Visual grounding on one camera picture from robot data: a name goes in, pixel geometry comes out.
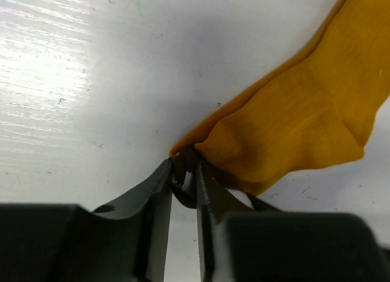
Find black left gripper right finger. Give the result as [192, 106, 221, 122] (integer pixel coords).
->
[196, 163, 389, 281]

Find mustard yellow striped-cuff sock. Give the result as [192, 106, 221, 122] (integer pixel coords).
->
[170, 0, 389, 207]

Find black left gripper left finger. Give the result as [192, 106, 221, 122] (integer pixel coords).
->
[1, 159, 172, 281]

